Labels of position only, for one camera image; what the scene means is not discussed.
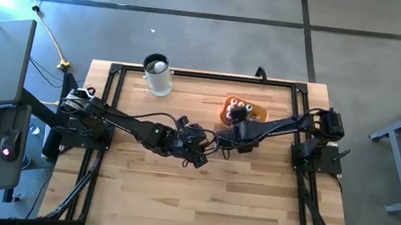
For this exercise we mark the white cylindrical canister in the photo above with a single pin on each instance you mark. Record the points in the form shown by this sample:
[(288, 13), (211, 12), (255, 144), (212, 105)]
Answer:
[(159, 82)]

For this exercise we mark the yellow plastic bin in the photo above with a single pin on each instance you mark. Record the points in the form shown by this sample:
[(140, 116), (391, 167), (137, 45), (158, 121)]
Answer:
[(261, 114)]

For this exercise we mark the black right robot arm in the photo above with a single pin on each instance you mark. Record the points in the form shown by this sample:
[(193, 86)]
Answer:
[(288, 124)]

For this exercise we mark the large dark red coloring bottle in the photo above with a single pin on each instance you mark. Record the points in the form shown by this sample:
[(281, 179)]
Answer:
[(228, 116)]

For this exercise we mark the large green food coloring bottle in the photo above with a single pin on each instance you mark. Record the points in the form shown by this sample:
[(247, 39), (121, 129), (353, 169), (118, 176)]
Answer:
[(249, 107)]

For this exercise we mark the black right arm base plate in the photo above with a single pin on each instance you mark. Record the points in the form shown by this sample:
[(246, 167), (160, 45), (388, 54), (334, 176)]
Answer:
[(324, 165)]

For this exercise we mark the black computer mouse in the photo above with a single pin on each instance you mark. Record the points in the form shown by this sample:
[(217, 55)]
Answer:
[(9, 142)]

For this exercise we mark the large red-capped coloring bottle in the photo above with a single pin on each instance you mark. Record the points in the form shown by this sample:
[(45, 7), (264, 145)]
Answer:
[(234, 101)]

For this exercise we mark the black aluminium table frame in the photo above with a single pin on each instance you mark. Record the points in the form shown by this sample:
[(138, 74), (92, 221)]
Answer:
[(207, 76)]

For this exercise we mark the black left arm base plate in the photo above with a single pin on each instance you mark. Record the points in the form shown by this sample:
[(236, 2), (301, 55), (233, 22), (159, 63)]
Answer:
[(72, 141)]

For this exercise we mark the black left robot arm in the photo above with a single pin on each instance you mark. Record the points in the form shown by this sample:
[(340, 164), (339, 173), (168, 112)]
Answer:
[(126, 122)]

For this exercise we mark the black box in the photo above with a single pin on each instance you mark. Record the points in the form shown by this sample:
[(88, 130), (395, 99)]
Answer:
[(51, 144)]

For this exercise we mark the white ball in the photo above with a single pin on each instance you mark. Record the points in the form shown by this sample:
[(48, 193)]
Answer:
[(159, 66)]

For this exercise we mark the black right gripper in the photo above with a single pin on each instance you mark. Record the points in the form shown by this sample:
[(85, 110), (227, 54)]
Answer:
[(248, 133)]

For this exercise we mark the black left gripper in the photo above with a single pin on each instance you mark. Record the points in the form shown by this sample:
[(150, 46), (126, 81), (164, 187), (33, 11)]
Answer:
[(183, 140)]

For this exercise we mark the black clamp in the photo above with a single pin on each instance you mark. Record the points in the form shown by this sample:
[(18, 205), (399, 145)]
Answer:
[(261, 73)]

